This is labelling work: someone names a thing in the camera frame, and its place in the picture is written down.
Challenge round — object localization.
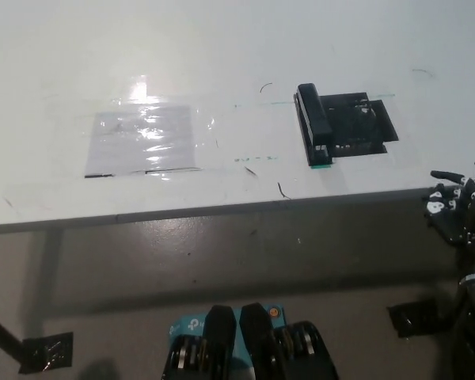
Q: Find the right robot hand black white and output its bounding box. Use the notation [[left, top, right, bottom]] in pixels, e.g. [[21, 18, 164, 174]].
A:
[[421, 169, 475, 254]]

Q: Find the black tape mark patch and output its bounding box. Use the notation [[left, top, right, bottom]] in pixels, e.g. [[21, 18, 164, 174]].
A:
[[318, 92, 400, 158]]

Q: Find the black stapler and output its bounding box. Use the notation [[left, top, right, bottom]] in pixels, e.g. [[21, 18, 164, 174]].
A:
[[292, 82, 334, 167]]

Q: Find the black floor tape square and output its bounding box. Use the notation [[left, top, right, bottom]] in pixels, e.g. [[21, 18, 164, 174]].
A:
[[386, 298, 460, 338], [18, 331, 74, 375]]

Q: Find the white paper sheet under film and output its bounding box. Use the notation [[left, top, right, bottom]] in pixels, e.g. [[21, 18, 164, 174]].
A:
[[83, 104, 202, 179]]

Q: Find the black table leg bar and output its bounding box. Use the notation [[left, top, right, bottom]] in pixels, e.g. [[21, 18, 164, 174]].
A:
[[0, 309, 27, 363]]

